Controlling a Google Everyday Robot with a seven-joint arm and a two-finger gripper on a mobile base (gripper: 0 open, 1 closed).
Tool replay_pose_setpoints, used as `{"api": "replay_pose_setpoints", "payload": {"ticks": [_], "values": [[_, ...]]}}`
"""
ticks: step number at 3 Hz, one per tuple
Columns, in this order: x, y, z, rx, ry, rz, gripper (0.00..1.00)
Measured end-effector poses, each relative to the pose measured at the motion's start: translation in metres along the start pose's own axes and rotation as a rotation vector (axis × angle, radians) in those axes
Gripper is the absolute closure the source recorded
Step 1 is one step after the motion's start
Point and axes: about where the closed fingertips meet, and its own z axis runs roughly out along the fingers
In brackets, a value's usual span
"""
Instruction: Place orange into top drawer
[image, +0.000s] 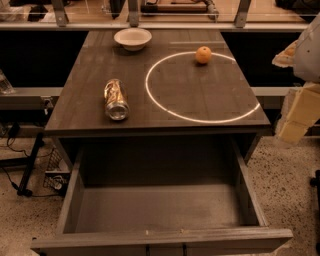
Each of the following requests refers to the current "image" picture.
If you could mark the open grey top drawer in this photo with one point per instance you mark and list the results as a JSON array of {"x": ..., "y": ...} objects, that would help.
[{"x": 161, "y": 196}]

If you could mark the metal railing with posts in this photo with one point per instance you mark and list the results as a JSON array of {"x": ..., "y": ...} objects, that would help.
[{"x": 257, "y": 15}]

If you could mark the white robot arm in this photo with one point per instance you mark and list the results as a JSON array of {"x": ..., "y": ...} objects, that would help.
[{"x": 303, "y": 55}]

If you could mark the wire mesh basket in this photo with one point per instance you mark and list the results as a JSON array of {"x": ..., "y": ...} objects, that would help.
[{"x": 57, "y": 174}]

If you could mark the orange fruit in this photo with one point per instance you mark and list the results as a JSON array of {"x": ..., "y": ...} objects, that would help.
[{"x": 203, "y": 55}]

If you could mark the white bowl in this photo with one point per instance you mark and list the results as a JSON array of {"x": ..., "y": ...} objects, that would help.
[{"x": 133, "y": 39}]

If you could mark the clear plastic bottle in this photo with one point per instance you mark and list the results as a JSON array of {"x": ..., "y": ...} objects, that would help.
[{"x": 5, "y": 85}]

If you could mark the crushed gold soda can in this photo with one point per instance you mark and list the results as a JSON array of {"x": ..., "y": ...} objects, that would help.
[{"x": 116, "y": 101}]

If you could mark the black stand leg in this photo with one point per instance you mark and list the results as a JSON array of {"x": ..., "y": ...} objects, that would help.
[{"x": 22, "y": 189}]

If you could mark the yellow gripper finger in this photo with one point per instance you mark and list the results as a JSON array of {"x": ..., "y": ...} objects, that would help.
[
  {"x": 300, "y": 111},
  {"x": 286, "y": 57}
]

